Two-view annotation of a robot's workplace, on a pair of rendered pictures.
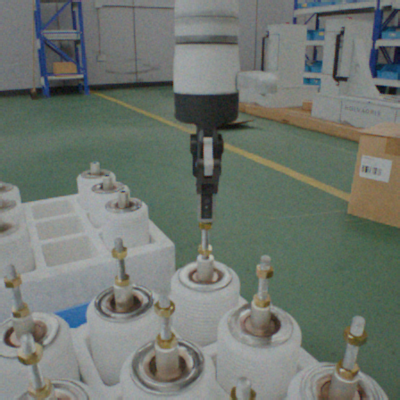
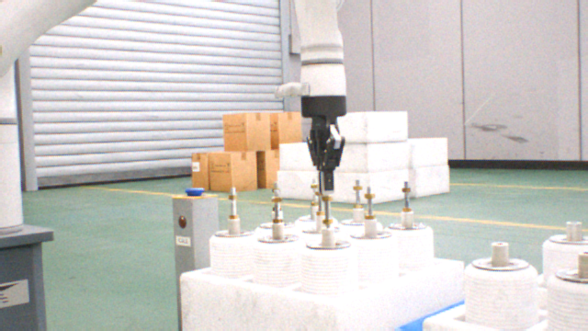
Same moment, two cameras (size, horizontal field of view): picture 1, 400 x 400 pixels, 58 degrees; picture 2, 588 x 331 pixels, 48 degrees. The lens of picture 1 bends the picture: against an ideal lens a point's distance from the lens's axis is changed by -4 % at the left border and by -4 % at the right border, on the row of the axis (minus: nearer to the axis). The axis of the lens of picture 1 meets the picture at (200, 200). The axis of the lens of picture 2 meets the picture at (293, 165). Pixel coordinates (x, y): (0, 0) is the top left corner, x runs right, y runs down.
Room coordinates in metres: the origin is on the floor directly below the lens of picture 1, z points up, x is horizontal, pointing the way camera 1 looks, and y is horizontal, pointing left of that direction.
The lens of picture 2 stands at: (1.48, -0.35, 0.44)
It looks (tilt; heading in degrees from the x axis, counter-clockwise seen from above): 3 degrees down; 165
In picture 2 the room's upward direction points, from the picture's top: 2 degrees counter-clockwise
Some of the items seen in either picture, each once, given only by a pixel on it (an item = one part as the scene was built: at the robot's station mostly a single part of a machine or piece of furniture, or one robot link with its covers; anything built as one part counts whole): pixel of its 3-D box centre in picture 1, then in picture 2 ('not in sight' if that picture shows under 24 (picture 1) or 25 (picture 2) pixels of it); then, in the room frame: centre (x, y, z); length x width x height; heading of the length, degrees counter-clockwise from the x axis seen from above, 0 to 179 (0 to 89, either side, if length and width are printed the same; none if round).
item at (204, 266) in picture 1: (205, 268); (328, 237); (0.44, -0.01, 0.26); 0.02 x 0.02 x 0.03
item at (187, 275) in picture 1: (205, 276); (328, 245); (0.44, -0.01, 0.25); 0.08 x 0.08 x 0.01
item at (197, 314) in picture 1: (204, 327); (330, 299); (0.44, -0.01, 0.16); 0.10 x 0.10 x 0.18
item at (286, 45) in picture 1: (248, 62); not in sight; (4.21, -0.52, 0.45); 1.61 x 0.57 x 0.74; 27
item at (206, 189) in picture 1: (206, 201); not in sight; (0.42, -0.01, 0.37); 0.03 x 0.01 x 0.05; 2
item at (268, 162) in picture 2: not in sight; (265, 168); (-3.75, 0.85, 0.15); 0.30 x 0.24 x 0.30; 27
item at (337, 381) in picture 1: (343, 385); (233, 227); (0.24, -0.13, 0.26); 0.02 x 0.02 x 0.03
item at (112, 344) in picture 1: (130, 357); (372, 285); (0.38, 0.09, 0.16); 0.10 x 0.10 x 0.18
